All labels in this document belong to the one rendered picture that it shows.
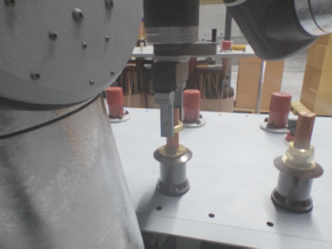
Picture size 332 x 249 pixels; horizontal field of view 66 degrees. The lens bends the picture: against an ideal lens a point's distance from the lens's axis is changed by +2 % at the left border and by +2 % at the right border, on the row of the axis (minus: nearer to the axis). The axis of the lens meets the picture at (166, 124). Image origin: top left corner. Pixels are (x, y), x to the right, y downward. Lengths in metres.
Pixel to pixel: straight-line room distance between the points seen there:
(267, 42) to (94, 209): 0.34
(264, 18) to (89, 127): 0.30
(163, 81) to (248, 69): 4.81
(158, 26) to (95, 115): 0.34
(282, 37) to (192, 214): 0.38
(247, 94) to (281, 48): 4.94
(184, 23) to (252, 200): 0.41
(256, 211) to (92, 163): 0.48
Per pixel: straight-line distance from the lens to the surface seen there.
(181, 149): 0.60
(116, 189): 0.19
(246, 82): 5.30
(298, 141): 0.58
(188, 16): 0.49
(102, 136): 0.17
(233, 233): 0.55
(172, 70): 0.47
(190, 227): 0.55
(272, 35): 0.41
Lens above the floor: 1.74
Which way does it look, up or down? 21 degrees down
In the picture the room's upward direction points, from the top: 1 degrees counter-clockwise
